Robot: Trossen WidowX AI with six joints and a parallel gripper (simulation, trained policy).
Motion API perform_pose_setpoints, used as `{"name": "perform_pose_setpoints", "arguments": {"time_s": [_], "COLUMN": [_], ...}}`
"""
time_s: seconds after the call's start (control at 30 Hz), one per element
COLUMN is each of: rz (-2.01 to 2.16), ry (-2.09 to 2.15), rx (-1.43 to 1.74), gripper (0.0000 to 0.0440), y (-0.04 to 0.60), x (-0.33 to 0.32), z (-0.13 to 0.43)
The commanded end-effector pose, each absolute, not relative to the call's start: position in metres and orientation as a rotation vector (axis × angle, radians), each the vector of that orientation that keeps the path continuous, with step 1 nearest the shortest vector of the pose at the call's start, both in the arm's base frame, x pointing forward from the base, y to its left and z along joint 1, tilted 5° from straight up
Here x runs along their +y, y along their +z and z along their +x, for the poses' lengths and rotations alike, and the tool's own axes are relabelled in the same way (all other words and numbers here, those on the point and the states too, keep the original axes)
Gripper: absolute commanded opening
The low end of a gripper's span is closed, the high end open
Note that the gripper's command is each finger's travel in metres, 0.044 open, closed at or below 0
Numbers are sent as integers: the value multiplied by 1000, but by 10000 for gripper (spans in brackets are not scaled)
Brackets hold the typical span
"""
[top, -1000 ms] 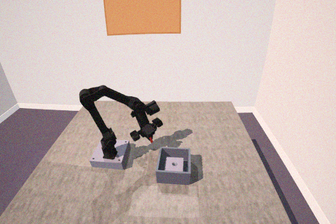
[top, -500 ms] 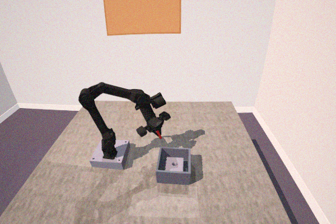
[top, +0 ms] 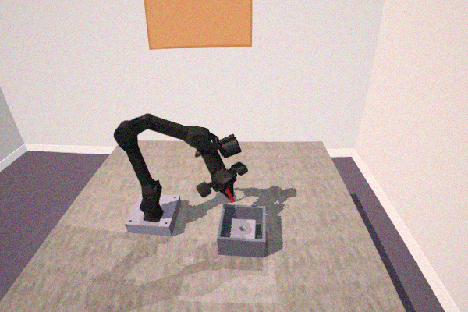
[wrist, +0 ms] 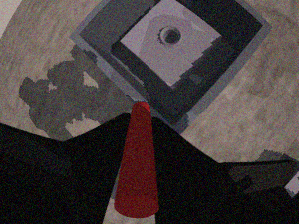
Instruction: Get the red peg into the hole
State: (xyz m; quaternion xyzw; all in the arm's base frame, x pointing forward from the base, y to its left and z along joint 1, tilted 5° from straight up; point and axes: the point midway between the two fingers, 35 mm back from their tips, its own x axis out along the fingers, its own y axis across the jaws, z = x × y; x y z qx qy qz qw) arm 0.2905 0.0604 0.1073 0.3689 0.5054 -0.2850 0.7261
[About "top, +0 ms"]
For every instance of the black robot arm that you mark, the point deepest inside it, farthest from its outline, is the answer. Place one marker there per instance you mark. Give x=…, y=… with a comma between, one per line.
x=198, y=137

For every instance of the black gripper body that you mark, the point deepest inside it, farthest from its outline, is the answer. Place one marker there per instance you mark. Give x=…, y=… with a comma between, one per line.
x=204, y=188

